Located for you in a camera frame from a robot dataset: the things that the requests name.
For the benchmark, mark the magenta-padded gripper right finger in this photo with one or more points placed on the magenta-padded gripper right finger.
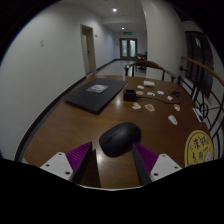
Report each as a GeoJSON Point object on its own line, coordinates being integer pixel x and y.
{"type": "Point", "coordinates": [163, 166]}

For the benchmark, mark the small black box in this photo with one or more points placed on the small black box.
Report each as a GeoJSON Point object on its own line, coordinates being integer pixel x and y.
{"type": "Point", "coordinates": [129, 96]}

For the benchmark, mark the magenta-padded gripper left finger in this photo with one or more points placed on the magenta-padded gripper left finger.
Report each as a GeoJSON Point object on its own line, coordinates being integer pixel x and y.
{"type": "Point", "coordinates": [58, 165]}

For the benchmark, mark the dark window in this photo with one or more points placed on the dark window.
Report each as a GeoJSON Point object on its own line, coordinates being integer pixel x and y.
{"type": "Point", "coordinates": [196, 56]}

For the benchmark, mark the glass double door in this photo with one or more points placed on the glass double door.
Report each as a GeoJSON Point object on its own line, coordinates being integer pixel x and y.
{"type": "Point", "coordinates": [128, 49]}

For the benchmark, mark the wooden armchair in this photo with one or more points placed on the wooden armchair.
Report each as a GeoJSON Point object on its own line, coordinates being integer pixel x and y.
{"type": "Point", "coordinates": [150, 64]}

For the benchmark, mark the small orange sticker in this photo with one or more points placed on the small orange sticker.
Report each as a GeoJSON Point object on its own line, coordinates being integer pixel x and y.
{"type": "Point", "coordinates": [149, 107]}

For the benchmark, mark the distant wooden chair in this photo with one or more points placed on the distant wooden chair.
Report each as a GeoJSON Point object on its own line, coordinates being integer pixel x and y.
{"type": "Point", "coordinates": [141, 57]}

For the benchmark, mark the black railing with wooden handrail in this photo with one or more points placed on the black railing with wooden handrail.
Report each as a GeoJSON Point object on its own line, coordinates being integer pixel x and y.
{"type": "Point", "coordinates": [203, 67]}

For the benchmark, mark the small white box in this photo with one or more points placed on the small white box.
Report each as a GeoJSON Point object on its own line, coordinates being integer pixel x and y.
{"type": "Point", "coordinates": [149, 83]}

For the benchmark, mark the green exit sign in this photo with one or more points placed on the green exit sign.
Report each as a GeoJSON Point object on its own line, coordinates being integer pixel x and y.
{"type": "Point", "coordinates": [127, 33]}

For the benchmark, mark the small red and white sticker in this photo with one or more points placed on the small red and white sticker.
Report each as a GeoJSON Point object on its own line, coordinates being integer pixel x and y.
{"type": "Point", "coordinates": [177, 107]}

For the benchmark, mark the small tan sticker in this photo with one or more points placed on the small tan sticker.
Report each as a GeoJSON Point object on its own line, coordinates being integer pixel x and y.
{"type": "Point", "coordinates": [136, 106]}
{"type": "Point", "coordinates": [139, 93]}

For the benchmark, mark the black closed laptop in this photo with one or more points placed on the black closed laptop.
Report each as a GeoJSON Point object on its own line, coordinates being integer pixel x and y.
{"type": "Point", "coordinates": [93, 95]}

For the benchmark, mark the black computer mouse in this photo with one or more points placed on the black computer mouse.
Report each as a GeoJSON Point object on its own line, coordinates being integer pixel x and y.
{"type": "Point", "coordinates": [119, 138]}

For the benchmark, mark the small black clip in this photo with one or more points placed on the small black clip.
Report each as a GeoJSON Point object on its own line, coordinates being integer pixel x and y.
{"type": "Point", "coordinates": [175, 93]}

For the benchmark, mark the white single door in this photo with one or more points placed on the white single door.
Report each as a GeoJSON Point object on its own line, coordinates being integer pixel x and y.
{"type": "Point", "coordinates": [89, 50]}

